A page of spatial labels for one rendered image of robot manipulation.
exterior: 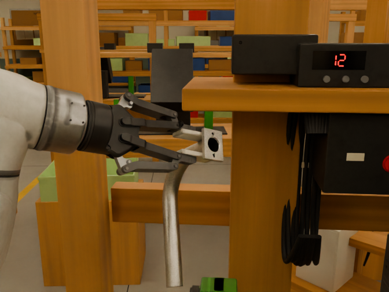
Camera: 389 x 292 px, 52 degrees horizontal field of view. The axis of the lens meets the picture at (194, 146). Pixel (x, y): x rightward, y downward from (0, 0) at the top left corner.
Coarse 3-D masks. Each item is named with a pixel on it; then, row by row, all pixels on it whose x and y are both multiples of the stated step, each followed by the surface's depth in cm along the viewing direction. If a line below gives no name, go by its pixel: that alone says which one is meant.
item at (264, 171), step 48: (48, 0) 78; (96, 0) 85; (240, 0) 75; (288, 0) 75; (48, 48) 81; (96, 48) 86; (96, 96) 87; (240, 144) 82; (96, 192) 88; (240, 192) 85; (288, 192) 84; (96, 240) 91; (240, 240) 88; (96, 288) 94; (240, 288) 90; (288, 288) 90
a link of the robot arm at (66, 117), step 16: (48, 96) 52; (64, 96) 53; (80, 96) 55; (48, 112) 51; (64, 112) 52; (80, 112) 54; (48, 128) 51; (64, 128) 52; (80, 128) 53; (48, 144) 53; (64, 144) 54
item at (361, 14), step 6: (342, 12) 749; (354, 12) 709; (360, 12) 718; (360, 18) 719; (342, 24) 755; (360, 24) 710; (342, 30) 758; (342, 36) 751; (354, 36) 725; (360, 36) 726; (342, 42) 752; (354, 42) 728; (360, 42) 729
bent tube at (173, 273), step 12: (204, 132) 68; (216, 132) 69; (204, 144) 67; (216, 144) 70; (204, 156) 67; (216, 156) 68; (180, 168) 75; (168, 180) 76; (180, 180) 77; (168, 192) 76; (168, 204) 76; (168, 216) 75; (168, 228) 74; (168, 240) 73; (168, 252) 72; (180, 252) 73; (168, 264) 72; (180, 264) 72; (168, 276) 71; (180, 276) 71
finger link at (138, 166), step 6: (132, 162) 60; (138, 162) 60; (144, 162) 61; (150, 162) 61; (156, 162) 62; (162, 162) 63; (168, 162) 63; (174, 162) 64; (126, 168) 59; (132, 168) 59; (138, 168) 60; (144, 168) 61; (150, 168) 61; (156, 168) 62; (162, 168) 62; (168, 168) 63; (174, 168) 64; (120, 174) 60
